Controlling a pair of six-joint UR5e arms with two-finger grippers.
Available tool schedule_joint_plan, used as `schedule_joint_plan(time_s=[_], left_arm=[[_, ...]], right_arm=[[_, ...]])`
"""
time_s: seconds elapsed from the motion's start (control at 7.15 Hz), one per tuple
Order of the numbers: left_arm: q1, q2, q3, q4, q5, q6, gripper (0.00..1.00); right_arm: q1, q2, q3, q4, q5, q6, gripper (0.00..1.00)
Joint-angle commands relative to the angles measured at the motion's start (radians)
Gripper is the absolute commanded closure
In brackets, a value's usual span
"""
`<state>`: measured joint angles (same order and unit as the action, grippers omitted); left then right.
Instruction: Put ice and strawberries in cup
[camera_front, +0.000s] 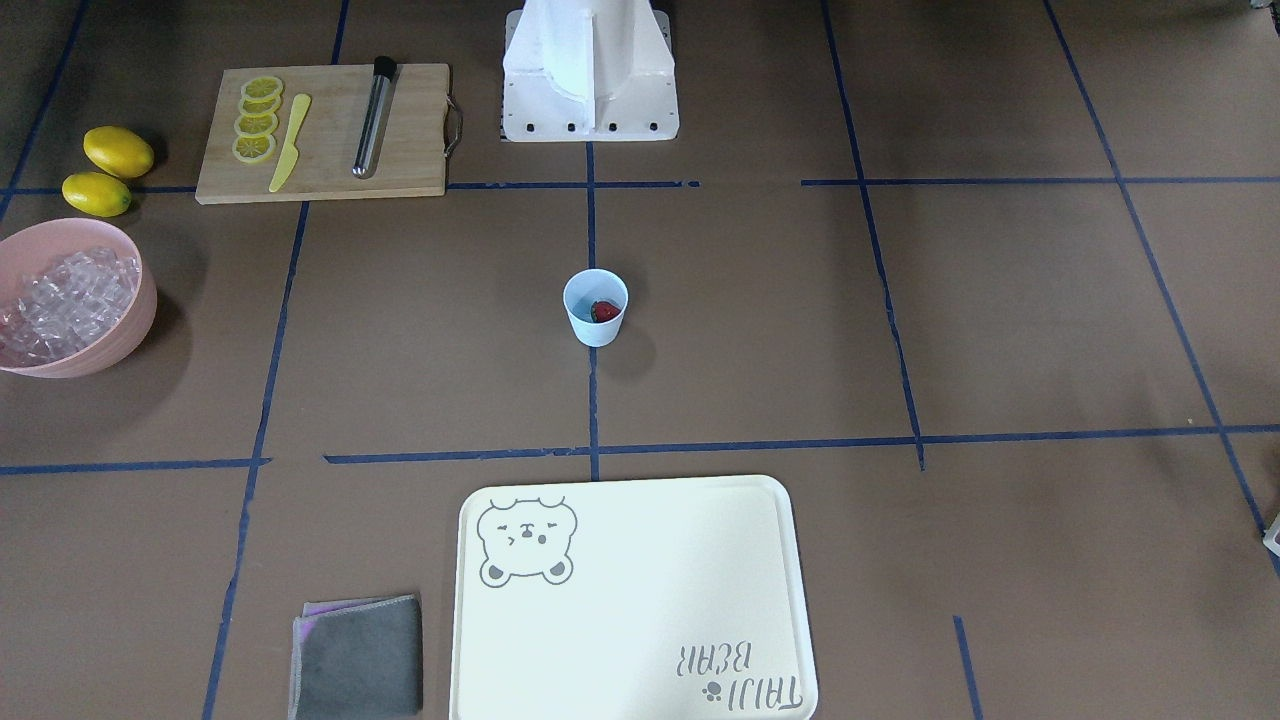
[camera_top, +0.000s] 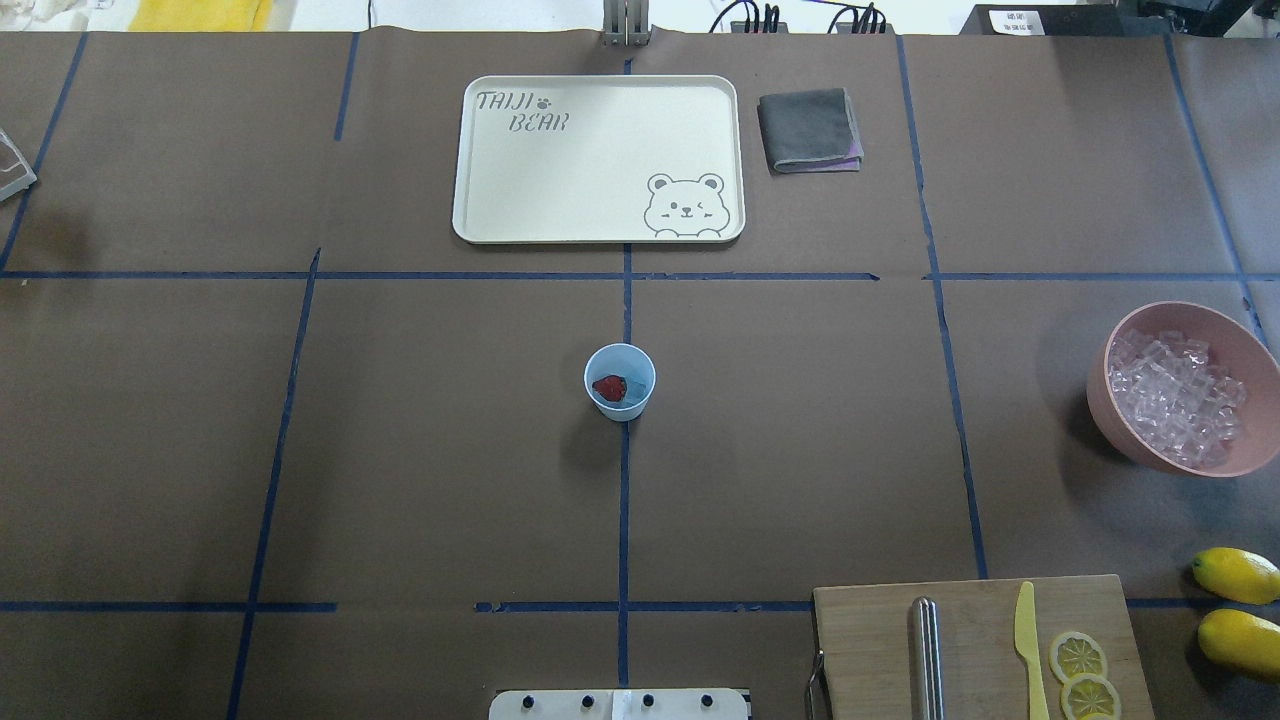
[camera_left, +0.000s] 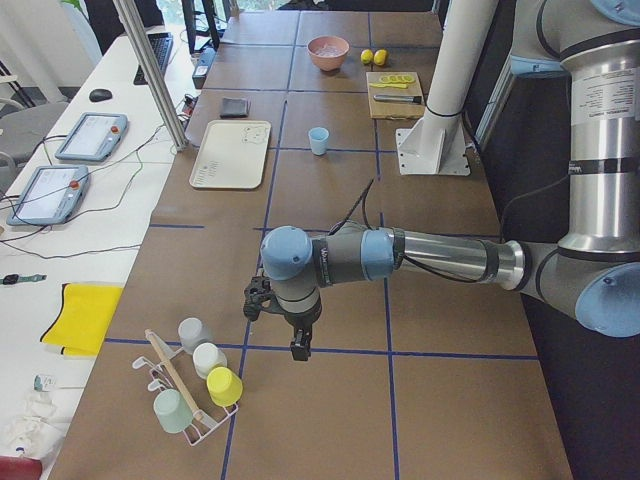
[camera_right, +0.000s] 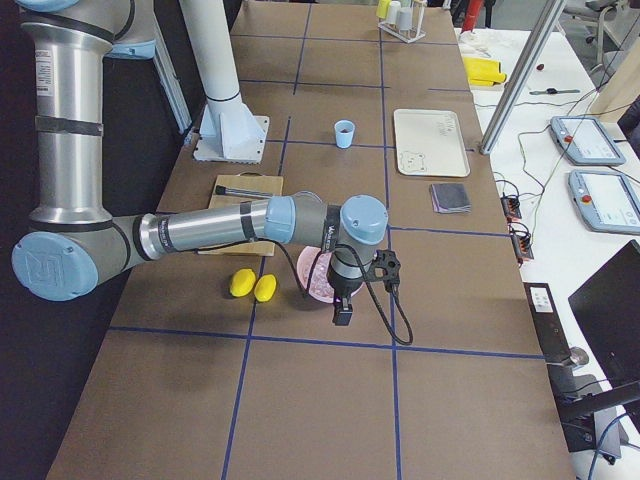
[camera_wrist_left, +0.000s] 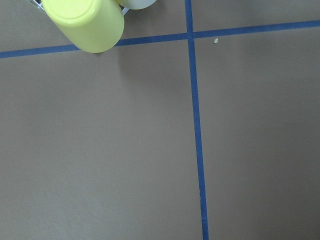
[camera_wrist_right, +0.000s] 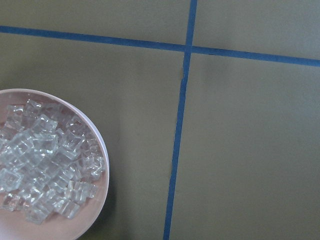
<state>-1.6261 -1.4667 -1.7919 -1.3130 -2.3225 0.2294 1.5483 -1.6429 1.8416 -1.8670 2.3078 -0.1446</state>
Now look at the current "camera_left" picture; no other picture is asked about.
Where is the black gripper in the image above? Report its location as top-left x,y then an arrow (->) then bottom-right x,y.
284,304 -> 322,361

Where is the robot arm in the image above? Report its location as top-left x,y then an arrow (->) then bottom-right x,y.
244,1 -> 639,361

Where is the yellow upturned cup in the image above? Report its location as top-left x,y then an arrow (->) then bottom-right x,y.
206,366 -> 243,407

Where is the white upturned cup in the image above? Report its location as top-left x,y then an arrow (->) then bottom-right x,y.
192,342 -> 227,379

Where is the grey upturned cup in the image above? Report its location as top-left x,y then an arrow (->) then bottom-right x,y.
178,317 -> 213,355

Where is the green upturned cup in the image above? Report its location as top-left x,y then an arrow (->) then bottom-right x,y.
153,389 -> 193,434

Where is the light blue plastic cup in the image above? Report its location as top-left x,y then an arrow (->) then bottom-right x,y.
308,127 -> 330,156

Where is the pile of clear ice cubes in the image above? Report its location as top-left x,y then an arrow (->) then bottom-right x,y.
313,43 -> 343,58

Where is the cream bear tray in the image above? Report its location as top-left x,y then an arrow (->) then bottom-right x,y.
189,120 -> 271,190

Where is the yellow cloth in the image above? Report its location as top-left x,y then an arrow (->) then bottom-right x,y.
40,283 -> 123,357

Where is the grey folded cloth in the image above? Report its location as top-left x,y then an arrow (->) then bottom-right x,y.
219,97 -> 250,119

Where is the wooden cutting board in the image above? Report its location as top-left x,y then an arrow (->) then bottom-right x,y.
366,72 -> 425,119

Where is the steel rod with black cap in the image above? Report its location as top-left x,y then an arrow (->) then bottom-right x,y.
373,94 -> 422,105

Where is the white crumpled paper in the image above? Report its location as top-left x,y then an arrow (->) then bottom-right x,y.
3,391 -> 71,460

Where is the yellow plastic knife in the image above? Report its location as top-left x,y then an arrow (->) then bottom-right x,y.
368,82 -> 408,90

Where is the teach pendant tablet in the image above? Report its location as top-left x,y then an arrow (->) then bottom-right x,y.
55,112 -> 129,162
7,165 -> 89,226

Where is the green wrist watch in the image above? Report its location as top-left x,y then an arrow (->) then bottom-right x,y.
1,274 -> 47,286

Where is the pink bowl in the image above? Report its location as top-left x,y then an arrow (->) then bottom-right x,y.
307,36 -> 350,72

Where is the whole yellow lemon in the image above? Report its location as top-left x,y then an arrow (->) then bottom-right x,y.
373,49 -> 389,67
360,49 -> 374,65

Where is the black computer mouse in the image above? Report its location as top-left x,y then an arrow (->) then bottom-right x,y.
89,88 -> 113,103

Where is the black keyboard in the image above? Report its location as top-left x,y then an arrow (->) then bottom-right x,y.
133,32 -> 173,85

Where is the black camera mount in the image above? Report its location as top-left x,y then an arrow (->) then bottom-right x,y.
243,275 -> 284,322

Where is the white wire cup rack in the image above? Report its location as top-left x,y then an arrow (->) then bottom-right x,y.
132,349 -> 239,446

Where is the wooden rack handle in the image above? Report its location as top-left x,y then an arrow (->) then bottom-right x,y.
145,329 -> 203,421

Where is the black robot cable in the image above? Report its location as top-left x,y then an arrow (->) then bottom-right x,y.
327,177 -> 481,284

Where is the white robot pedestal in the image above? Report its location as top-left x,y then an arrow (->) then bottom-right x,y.
396,0 -> 498,176

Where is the aluminium frame post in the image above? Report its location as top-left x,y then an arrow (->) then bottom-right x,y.
113,0 -> 189,152

